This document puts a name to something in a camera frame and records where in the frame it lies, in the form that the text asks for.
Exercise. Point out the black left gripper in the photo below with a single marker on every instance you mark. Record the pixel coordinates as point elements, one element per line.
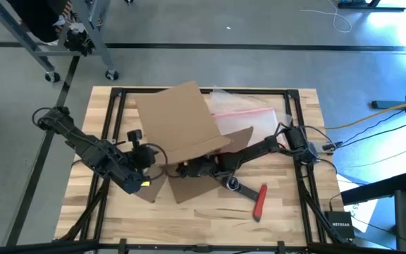
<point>144,157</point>

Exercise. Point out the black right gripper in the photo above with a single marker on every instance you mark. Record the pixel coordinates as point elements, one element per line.
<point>203,168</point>

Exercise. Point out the black webcam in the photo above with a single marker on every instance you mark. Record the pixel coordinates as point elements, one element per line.
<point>232,183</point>

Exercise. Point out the brown cardboard box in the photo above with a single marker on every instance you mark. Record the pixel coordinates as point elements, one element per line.
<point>178,120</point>

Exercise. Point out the pink mesh zipper pouch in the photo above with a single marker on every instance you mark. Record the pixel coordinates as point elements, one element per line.
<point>249,127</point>

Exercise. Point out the red box cutter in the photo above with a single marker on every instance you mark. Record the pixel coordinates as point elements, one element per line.
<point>259,204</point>

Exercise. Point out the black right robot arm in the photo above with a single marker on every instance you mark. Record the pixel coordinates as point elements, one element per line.
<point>252,151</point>

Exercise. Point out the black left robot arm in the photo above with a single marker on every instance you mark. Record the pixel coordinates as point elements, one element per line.
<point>90,151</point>

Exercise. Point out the black tangled device bundle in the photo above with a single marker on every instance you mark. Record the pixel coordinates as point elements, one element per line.
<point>78,40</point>

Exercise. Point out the grey metal rolling cart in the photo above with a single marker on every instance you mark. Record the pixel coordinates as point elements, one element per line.
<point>95,31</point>

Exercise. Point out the black yellow striped mat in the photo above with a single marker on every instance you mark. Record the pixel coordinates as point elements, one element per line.
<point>65,10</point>

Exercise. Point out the white printed paper sheet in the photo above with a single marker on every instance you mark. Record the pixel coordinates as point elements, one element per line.
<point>365,211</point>

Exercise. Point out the black desk leg beam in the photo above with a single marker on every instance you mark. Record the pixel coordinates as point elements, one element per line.
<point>375,188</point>

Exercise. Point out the person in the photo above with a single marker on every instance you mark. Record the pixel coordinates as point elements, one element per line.
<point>34,17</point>

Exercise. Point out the black aluminium table frame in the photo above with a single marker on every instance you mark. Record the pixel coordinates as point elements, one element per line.
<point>136,91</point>

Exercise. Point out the black Netgear network switch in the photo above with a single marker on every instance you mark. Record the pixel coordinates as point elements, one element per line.
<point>340,224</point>

